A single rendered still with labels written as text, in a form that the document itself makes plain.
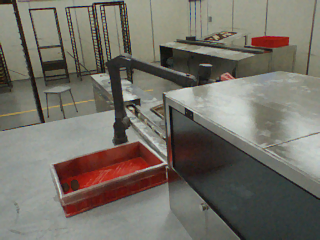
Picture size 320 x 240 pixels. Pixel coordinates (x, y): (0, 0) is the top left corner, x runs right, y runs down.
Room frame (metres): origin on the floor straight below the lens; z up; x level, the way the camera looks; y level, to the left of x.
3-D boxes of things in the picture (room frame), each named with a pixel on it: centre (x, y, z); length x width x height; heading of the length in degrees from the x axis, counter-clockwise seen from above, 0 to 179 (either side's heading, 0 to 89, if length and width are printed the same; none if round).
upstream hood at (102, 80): (2.79, 0.46, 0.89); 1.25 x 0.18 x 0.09; 21
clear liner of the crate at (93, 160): (1.19, 0.26, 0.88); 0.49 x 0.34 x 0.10; 116
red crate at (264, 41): (5.04, -1.95, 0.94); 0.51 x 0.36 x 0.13; 25
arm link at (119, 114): (1.61, 0.21, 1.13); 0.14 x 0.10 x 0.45; 77
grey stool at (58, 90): (4.75, 1.66, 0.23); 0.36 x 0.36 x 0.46; 67
